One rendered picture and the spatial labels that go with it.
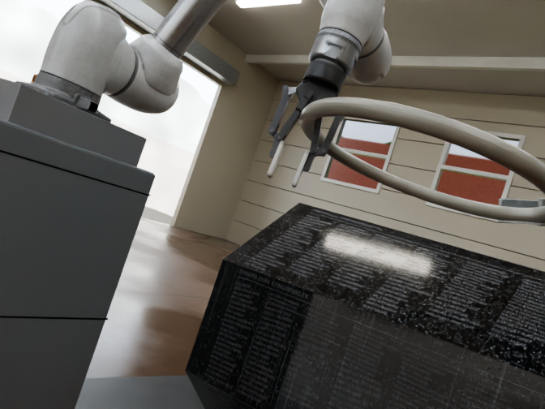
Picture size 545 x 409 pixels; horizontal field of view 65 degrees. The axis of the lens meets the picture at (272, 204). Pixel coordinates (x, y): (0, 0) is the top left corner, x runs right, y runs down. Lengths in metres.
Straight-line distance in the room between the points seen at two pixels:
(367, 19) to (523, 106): 7.34
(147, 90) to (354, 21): 0.67
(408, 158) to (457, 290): 7.25
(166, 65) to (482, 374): 1.08
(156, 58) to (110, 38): 0.15
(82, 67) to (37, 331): 0.63
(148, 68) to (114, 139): 0.27
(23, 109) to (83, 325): 0.53
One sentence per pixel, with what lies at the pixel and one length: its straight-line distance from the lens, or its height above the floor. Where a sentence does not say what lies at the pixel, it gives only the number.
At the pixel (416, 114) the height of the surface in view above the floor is 0.98.
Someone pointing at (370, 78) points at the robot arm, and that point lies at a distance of 1.03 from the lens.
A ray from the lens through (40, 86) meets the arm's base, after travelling 1.20.
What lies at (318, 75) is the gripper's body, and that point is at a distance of 0.83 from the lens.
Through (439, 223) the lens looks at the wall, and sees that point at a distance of 7.81.
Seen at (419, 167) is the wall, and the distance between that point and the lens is 8.17.
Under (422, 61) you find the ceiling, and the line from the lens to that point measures 7.53.
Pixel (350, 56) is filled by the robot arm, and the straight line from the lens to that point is 0.85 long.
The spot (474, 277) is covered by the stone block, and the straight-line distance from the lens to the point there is 1.14.
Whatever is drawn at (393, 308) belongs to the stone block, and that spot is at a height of 0.68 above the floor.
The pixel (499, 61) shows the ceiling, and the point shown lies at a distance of 7.16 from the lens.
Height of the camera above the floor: 0.78
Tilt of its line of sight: 2 degrees up
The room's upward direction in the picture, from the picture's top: 19 degrees clockwise
